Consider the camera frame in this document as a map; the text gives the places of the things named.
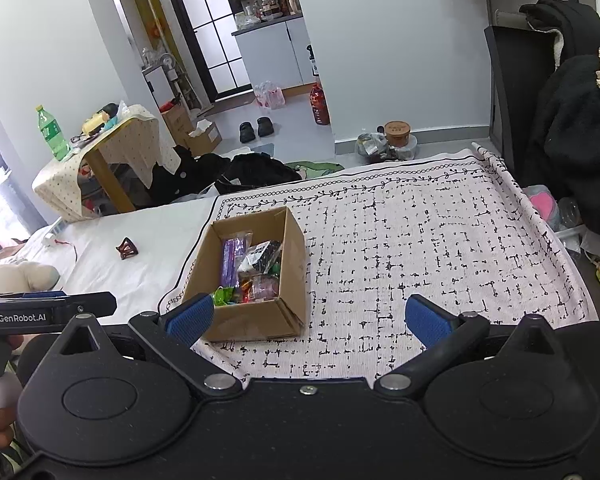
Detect tall floor cardboard box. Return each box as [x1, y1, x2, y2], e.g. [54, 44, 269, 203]
[160, 102, 193, 146]

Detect yellow toy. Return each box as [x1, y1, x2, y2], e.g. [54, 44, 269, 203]
[81, 111, 111, 135]

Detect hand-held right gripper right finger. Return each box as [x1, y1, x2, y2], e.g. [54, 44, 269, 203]
[375, 294, 561, 401]

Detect black fleece coat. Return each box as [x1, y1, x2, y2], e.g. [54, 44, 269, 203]
[519, 0, 600, 241]

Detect pink snack packet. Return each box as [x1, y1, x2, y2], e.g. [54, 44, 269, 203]
[252, 274, 281, 301]

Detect white kitchen cabinet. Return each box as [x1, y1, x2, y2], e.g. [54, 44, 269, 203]
[231, 12, 318, 93]

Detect white black-patterned blanket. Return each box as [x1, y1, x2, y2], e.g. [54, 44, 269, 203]
[157, 147, 598, 386]

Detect small white cabinet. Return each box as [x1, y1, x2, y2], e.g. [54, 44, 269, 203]
[142, 65, 176, 108]

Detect white bed sheet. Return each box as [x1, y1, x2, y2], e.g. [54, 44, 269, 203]
[0, 195, 218, 321]

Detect red plastic jug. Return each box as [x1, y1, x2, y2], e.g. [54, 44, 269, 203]
[309, 82, 331, 126]

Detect brown round container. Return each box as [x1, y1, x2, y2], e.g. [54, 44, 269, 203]
[384, 121, 412, 148]

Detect brown cardboard box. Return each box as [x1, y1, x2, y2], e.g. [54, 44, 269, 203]
[181, 206, 307, 343]

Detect black clothes pile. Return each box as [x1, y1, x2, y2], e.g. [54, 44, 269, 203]
[150, 145, 303, 206]

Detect open floor cardboard box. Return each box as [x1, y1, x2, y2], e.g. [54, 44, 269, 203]
[185, 120, 223, 156]

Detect white black-print snack packet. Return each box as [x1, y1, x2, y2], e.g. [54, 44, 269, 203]
[237, 240, 283, 276]

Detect pink plastic bag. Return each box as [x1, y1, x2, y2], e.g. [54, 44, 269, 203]
[253, 80, 286, 109]

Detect black chair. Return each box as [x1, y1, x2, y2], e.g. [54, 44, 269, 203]
[484, 25, 556, 176]

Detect small wooden table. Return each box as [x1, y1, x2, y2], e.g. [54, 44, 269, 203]
[82, 147, 136, 213]

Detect purple snack packet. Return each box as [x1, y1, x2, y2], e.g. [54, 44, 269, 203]
[221, 238, 241, 286]

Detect grey pink heart plush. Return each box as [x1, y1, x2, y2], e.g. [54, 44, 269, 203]
[522, 185, 561, 226]

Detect clear plastic container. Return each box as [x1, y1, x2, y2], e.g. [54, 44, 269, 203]
[557, 197, 581, 231]

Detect black glass pane door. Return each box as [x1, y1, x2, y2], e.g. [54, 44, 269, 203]
[157, 0, 253, 106]

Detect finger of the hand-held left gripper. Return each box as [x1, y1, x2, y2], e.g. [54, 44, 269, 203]
[0, 290, 117, 320]

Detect grey crumpled bag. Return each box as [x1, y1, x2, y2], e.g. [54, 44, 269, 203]
[355, 131, 406, 163]

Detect beige plush toy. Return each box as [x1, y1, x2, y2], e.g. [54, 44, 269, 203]
[0, 240, 61, 297]

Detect green plastic bottle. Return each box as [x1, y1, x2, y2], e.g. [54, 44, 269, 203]
[35, 105, 72, 162]

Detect white power adapter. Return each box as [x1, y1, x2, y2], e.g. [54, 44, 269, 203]
[42, 222, 68, 247]

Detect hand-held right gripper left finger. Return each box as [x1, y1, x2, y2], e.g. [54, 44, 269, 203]
[50, 292, 243, 401]

